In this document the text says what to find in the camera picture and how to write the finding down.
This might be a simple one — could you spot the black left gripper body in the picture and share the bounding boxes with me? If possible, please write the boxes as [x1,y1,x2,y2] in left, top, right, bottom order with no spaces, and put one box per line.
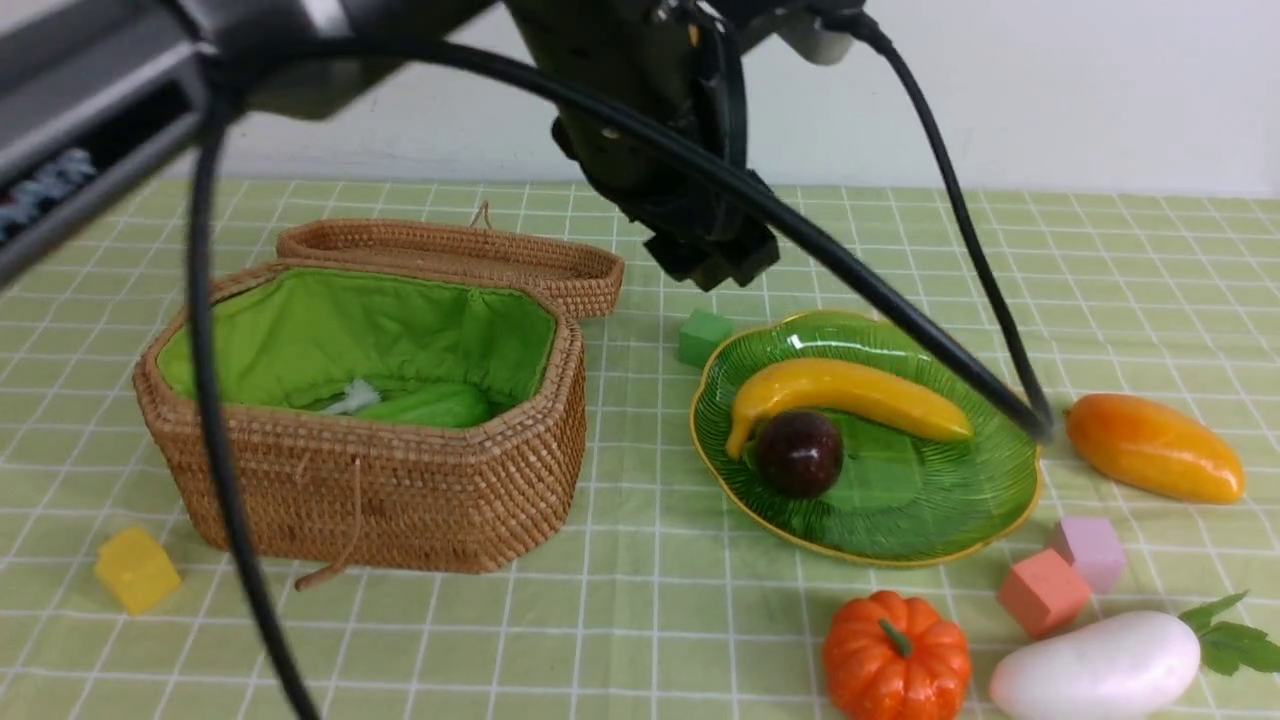
[500,0,771,251]

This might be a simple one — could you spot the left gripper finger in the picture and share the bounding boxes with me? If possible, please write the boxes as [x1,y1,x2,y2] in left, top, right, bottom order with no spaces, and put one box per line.
[645,233,731,292]
[716,225,780,287]

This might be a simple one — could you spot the yellow banana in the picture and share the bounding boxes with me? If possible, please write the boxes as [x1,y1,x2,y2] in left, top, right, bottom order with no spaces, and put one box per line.
[724,357,974,460]

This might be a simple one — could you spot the purple mangosteen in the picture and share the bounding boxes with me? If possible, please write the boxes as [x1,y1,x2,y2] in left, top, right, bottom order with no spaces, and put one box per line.
[750,410,845,500]

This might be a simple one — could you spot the green cucumber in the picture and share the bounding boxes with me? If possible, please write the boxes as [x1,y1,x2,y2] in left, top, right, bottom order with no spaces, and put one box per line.
[355,382,493,429]

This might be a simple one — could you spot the orange pumpkin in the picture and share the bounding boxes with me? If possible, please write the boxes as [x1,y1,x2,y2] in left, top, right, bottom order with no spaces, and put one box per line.
[822,591,973,719]

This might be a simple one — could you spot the white radish with leaves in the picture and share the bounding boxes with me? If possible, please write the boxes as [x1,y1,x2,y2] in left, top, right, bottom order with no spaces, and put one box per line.
[988,592,1279,719]

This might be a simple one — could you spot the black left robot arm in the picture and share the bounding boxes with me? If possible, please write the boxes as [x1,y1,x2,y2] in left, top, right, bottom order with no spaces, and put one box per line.
[3,1,788,291]

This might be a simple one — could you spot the green foam cube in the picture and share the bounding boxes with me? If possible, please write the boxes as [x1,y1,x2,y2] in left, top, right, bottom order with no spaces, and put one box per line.
[676,309,733,369]

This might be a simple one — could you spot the woven rattan basket lid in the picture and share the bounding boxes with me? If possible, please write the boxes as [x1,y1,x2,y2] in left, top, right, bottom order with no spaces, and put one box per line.
[276,218,625,319]

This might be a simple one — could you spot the green glass plate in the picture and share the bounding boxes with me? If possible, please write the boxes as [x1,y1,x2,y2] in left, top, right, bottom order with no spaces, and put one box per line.
[690,310,1044,568]

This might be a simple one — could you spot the woven rattan basket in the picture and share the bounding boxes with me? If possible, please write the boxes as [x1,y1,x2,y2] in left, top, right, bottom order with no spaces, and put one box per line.
[133,259,588,575]

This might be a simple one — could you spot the orange mango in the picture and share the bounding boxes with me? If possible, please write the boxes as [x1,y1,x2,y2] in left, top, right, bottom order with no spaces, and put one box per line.
[1062,393,1245,505]

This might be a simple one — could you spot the pink foam cube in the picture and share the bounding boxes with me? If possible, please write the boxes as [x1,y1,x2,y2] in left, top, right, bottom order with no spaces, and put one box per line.
[1048,516,1128,594]

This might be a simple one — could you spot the salmon foam cube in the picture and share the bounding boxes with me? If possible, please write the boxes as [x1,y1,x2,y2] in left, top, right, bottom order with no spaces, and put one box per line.
[997,548,1092,639]

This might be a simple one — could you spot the yellow foam block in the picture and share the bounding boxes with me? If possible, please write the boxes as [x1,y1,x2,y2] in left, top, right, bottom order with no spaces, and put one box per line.
[93,527,182,616]

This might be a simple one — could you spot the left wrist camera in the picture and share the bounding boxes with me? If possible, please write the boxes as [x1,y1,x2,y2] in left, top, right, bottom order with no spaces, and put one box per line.
[776,1,865,67]

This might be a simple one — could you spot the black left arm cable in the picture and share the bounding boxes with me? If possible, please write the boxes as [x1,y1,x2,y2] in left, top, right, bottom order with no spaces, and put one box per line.
[187,0,1056,720]

